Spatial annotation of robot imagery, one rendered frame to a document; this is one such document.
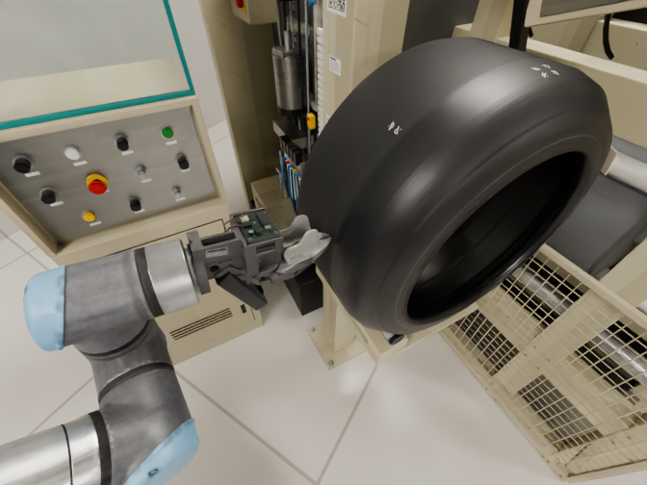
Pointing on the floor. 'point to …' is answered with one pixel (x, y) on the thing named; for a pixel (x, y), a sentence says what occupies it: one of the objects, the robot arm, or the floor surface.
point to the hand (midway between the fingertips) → (323, 242)
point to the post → (364, 27)
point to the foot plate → (331, 348)
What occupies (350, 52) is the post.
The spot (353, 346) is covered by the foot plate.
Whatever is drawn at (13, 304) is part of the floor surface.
